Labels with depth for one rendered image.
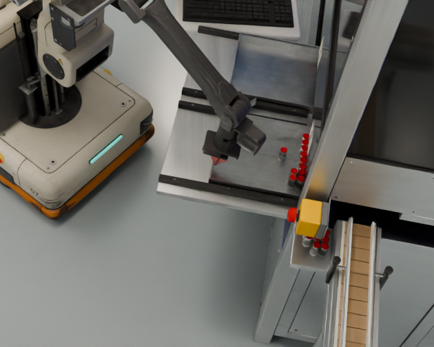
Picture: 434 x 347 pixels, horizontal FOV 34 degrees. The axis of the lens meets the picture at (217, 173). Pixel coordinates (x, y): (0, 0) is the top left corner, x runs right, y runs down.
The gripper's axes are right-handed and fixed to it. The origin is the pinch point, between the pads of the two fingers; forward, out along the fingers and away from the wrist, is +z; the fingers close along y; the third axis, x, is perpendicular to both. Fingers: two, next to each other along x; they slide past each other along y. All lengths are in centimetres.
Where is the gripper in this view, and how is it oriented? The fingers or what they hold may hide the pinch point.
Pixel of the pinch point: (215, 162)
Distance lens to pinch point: 203.2
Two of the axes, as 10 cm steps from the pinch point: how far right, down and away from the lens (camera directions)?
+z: -2.4, 5.4, 8.1
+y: 9.6, 2.7, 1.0
